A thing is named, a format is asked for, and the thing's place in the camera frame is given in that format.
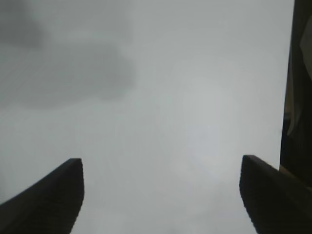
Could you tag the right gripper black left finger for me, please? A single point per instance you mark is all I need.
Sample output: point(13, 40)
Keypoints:
point(50, 206)

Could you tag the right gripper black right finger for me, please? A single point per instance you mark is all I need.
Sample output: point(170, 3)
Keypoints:
point(275, 202)

